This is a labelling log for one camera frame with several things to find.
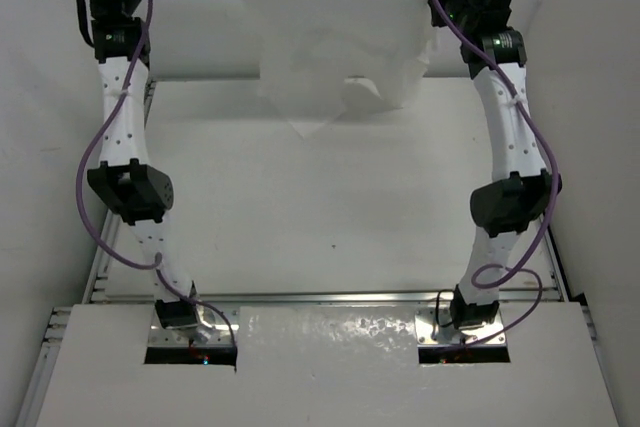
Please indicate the white t-shirt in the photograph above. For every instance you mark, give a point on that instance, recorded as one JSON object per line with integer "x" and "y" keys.
{"x": 310, "y": 48}

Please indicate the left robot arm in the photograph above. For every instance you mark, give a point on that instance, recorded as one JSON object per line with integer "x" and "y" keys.
{"x": 117, "y": 167}

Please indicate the aluminium table frame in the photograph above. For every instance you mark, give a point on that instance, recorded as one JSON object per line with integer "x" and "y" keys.
{"x": 368, "y": 211}

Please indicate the white front cover panel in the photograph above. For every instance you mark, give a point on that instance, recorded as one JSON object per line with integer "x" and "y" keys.
{"x": 325, "y": 366}

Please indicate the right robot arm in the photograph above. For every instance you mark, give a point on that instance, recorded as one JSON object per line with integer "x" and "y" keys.
{"x": 522, "y": 186}

